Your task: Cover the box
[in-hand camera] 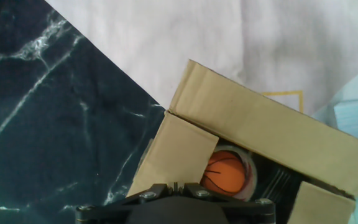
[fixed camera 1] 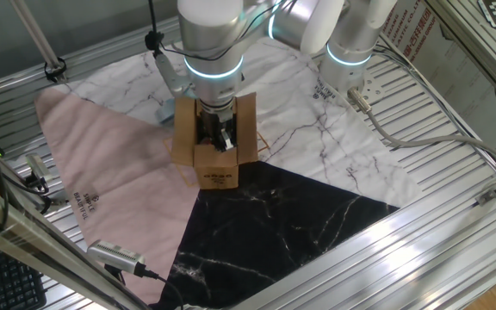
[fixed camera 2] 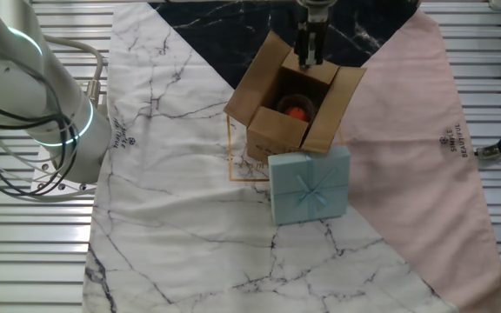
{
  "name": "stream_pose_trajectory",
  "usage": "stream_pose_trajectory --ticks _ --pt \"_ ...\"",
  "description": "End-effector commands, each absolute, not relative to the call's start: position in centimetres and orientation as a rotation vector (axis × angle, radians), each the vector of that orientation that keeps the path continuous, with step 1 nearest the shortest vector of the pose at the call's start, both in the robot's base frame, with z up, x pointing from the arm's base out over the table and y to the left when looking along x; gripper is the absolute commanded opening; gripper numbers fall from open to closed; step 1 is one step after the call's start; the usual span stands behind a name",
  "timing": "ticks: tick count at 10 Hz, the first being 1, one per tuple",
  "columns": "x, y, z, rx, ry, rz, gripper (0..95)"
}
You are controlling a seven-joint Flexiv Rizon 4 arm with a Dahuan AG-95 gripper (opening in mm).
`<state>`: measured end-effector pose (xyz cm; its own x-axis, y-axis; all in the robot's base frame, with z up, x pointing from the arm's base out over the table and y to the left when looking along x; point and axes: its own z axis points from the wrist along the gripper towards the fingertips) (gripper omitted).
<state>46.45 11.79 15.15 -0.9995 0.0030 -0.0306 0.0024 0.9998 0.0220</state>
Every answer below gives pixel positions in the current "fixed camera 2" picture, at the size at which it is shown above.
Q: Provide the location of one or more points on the marble pink black cloth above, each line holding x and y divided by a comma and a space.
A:
189, 239

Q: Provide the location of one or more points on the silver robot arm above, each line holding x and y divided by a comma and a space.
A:
37, 87

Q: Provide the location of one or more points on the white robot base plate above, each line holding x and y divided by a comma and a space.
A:
72, 188

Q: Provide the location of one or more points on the light blue gift box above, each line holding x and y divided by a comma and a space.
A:
309, 187

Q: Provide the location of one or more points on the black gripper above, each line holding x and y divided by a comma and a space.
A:
317, 11

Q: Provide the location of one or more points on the brown cardboard box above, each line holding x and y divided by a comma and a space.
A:
272, 130

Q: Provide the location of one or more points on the orange mini basketball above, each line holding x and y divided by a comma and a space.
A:
297, 114

